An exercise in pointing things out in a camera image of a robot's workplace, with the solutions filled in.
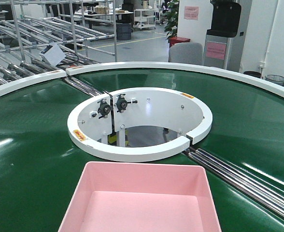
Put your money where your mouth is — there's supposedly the wire mesh waste bin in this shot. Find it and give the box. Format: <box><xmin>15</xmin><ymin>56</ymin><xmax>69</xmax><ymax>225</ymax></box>
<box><xmin>265</xmin><ymin>74</ymin><xmax>284</xmax><ymax>86</ymax></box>

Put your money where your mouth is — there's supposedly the grey chair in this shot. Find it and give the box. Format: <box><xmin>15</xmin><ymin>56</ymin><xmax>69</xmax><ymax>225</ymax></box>
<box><xmin>168</xmin><ymin>42</ymin><xmax>203</xmax><ymax>65</ymax></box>

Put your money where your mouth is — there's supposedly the black and silver kiosk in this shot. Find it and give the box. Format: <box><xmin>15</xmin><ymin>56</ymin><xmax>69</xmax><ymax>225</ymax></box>
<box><xmin>204</xmin><ymin>0</ymin><xmax>241</xmax><ymax>69</ymax></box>

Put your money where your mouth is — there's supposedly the green potted plant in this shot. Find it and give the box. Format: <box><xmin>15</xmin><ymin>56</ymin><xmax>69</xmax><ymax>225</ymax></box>
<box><xmin>164</xmin><ymin>0</ymin><xmax>180</xmax><ymax>39</ymax></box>

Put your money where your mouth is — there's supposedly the pink plastic bin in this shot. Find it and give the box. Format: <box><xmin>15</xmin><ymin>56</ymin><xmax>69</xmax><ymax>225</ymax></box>
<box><xmin>59</xmin><ymin>162</ymin><xmax>221</xmax><ymax>232</ymax></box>

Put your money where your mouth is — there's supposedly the pink wall notice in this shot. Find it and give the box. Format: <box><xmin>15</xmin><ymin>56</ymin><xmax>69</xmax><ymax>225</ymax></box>
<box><xmin>184</xmin><ymin>6</ymin><xmax>199</xmax><ymax>20</ymax></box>

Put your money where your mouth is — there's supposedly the metal roller rack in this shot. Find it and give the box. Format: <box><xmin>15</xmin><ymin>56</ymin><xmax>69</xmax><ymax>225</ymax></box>
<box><xmin>0</xmin><ymin>0</ymin><xmax>116</xmax><ymax>85</ymax></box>

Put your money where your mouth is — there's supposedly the steel conveyor rollers right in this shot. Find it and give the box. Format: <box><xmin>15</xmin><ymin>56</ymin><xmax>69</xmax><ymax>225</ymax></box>
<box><xmin>183</xmin><ymin>147</ymin><xmax>284</xmax><ymax>220</ymax></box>

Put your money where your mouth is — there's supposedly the white box on rack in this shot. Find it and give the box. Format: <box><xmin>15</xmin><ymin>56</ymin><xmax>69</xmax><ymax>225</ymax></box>
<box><xmin>40</xmin><ymin>43</ymin><xmax>66</xmax><ymax>66</ymax></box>

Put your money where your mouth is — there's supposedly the white shelf cart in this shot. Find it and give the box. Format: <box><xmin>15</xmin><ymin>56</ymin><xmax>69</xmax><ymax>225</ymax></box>
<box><xmin>133</xmin><ymin>9</ymin><xmax>156</xmax><ymax>30</ymax></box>

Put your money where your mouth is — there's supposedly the white inner conveyor ring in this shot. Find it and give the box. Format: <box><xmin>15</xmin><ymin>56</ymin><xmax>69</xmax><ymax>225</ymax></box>
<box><xmin>67</xmin><ymin>87</ymin><xmax>213</xmax><ymax>163</ymax></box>

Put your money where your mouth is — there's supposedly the white outer conveyor rim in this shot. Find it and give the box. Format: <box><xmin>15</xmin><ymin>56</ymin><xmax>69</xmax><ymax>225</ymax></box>
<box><xmin>0</xmin><ymin>61</ymin><xmax>284</xmax><ymax>98</ymax></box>

